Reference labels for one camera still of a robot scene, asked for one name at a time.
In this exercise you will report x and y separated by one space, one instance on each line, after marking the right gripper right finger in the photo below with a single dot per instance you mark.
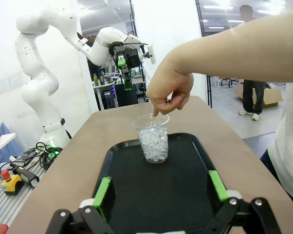
219 187

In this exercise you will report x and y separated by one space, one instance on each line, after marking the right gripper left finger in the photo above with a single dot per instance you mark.
101 195

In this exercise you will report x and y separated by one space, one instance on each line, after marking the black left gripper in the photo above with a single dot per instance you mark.
133 59

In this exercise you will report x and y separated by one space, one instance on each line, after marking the clear plastic cup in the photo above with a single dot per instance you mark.
153 146

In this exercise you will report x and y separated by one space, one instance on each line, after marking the person's left forearm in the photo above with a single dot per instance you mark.
246 48

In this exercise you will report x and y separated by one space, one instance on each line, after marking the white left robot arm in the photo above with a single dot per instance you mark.
39 85

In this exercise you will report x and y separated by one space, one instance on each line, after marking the person's left hand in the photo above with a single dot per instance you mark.
170 85

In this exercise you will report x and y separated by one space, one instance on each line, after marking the green bottle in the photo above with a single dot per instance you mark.
96 80

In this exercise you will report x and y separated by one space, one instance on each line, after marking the black ladder-like stand pole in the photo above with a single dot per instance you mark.
132 14

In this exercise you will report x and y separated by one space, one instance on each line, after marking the black plastic serving tray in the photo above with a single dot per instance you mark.
161 190

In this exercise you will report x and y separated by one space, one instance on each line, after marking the black handheld device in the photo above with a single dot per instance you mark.
27 175

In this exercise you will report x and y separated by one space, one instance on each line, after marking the person in grey sweatshirt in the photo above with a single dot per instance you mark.
290 146

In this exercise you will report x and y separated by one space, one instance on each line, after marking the yellow emergency stop box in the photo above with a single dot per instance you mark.
13 185

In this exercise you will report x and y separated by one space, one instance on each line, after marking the bystander in dark clothes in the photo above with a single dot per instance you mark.
252 97

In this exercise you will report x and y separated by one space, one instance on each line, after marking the blue cloth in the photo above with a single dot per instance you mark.
12 151

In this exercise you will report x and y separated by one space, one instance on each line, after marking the red emergency stop button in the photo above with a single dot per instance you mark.
3 229

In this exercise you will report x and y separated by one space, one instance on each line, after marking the brown cardboard box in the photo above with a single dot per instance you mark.
273 97

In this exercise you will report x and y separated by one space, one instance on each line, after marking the small white table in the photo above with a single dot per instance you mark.
4 140

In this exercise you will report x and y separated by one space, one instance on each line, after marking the white paper sheet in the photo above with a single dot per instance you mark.
9 83

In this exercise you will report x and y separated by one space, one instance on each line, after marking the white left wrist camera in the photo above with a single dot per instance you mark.
151 54

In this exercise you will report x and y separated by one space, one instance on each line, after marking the aluminium slotted base plate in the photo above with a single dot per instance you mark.
5 209

